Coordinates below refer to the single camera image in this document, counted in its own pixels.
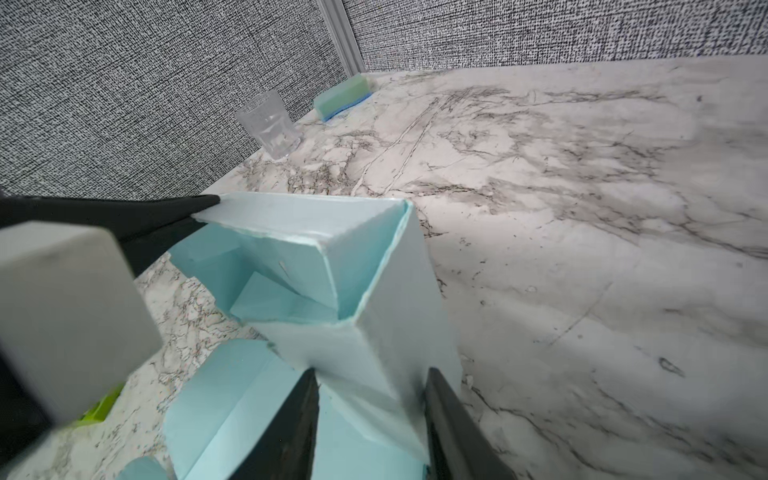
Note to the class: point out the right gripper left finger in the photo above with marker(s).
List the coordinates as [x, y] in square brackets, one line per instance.
[286, 448]

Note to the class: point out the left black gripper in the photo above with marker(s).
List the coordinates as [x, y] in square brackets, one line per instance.
[25, 422]

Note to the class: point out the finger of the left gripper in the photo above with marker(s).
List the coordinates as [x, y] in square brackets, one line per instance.
[143, 250]
[127, 220]

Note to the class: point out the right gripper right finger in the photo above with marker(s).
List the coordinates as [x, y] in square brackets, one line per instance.
[457, 447]

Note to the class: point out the light blue paper box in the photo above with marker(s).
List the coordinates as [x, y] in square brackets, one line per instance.
[341, 285]

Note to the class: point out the green toy brick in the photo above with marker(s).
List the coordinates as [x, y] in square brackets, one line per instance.
[100, 411]

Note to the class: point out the teal sponge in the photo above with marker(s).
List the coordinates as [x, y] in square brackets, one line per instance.
[342, 97]

